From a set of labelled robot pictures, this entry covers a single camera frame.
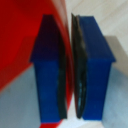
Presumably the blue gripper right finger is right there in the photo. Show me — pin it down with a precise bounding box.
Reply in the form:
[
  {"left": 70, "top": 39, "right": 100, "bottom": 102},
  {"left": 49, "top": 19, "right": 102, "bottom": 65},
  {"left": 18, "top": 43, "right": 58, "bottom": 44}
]
[{"left": 70, "top": 13, "right": 117, "bottom": 121}]

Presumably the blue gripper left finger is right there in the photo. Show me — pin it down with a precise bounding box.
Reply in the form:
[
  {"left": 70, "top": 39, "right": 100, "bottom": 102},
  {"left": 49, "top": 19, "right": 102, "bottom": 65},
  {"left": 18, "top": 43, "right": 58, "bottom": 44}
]
[{"left": 29, "top": 13, "right": 70, "bottom": 122}]

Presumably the red plastic cup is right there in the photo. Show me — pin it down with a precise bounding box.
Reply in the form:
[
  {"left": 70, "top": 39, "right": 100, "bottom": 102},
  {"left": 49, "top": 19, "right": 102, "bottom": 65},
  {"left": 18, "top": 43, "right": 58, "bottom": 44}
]
[{"left": 0, "top": 0, "right": 76, "bottom": 128}]

